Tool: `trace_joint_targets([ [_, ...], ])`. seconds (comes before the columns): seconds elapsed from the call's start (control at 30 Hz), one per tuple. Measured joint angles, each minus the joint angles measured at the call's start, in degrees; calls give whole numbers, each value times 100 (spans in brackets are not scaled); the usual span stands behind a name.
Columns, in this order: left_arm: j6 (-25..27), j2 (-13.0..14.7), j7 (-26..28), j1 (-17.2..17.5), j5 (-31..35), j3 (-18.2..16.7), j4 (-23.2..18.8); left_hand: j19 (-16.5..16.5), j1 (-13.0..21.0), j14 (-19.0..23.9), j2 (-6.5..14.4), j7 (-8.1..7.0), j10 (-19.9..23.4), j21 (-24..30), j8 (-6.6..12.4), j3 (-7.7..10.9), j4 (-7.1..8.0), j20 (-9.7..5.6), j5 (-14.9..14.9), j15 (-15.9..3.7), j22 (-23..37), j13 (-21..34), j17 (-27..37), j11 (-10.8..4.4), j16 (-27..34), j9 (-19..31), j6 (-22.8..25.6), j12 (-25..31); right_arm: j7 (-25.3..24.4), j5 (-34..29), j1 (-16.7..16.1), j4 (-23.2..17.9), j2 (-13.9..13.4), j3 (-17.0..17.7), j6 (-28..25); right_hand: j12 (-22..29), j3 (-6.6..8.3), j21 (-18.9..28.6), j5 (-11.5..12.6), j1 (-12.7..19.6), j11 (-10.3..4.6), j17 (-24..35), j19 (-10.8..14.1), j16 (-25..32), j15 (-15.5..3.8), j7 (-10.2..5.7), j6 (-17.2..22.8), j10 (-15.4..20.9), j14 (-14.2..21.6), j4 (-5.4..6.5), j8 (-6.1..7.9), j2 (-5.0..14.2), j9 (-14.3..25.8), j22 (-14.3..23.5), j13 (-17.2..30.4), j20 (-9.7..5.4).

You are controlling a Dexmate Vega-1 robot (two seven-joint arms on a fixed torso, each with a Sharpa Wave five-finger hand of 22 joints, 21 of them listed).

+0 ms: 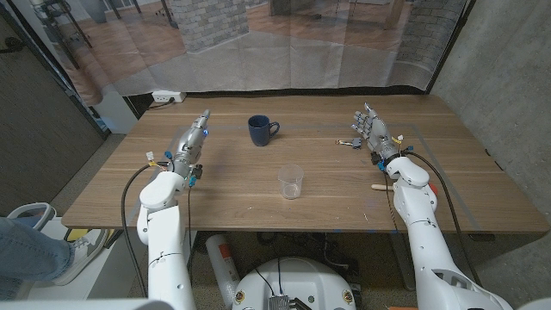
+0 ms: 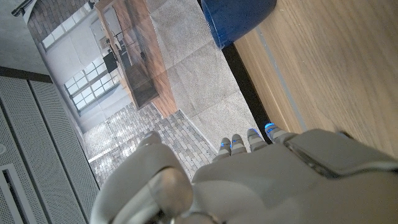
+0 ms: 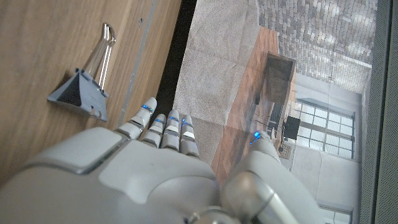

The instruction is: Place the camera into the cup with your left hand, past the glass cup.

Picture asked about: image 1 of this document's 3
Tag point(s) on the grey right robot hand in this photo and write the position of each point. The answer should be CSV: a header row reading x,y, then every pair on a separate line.
x,y
379,133

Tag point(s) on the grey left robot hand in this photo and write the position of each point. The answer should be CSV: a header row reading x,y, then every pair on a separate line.
x,y
189,144

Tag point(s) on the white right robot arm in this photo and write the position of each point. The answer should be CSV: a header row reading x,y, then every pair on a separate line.
x,y
424,241

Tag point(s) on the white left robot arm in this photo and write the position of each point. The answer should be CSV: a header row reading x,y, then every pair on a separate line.
x,y
163,232

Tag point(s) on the clear plastic cup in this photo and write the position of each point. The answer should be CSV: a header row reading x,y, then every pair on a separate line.
x,y
290,183

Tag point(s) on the wooden maraca with red-green head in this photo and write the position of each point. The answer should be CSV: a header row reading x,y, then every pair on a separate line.
x,y
381,187

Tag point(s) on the white power strip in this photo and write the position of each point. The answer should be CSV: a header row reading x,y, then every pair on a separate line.
x,y
165,96

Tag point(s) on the navy blue mug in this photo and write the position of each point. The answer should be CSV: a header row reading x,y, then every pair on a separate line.
x,y
259,131

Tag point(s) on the white cylinder with orange label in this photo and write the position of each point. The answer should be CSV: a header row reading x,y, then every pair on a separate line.
x,y
221,262

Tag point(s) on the printed room backdrop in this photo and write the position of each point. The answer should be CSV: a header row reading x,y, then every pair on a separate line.
x,y
275,56

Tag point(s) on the white sneaker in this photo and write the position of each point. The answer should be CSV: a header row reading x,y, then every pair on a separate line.
x,y
84,252

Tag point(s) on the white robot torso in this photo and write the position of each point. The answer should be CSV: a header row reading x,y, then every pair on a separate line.
x,y
297,282

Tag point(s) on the person's leg in jeans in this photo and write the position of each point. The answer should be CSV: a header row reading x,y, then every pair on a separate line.
x,y
30,254

